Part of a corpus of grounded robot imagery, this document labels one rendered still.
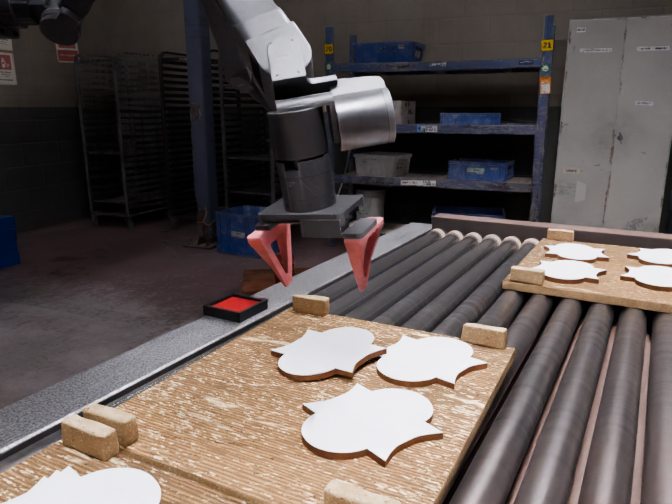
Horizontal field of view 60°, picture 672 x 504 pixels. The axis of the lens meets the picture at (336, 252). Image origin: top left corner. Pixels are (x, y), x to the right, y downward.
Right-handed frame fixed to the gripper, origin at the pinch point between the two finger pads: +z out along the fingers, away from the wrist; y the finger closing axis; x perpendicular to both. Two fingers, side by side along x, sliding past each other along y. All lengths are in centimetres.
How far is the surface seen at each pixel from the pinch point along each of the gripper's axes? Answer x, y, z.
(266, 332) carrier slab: -6.2, 14.1, 11.9
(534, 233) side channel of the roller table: -92, -12, 30
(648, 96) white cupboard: -444, -51, 57
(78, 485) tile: 31.7, 6.0, 2.4
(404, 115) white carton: -432, 137, 54
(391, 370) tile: -0.6, -6.6, 11.8
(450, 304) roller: -35.1, -4.5, 21.2
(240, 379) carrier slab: 7.4, 9.1, 9.9
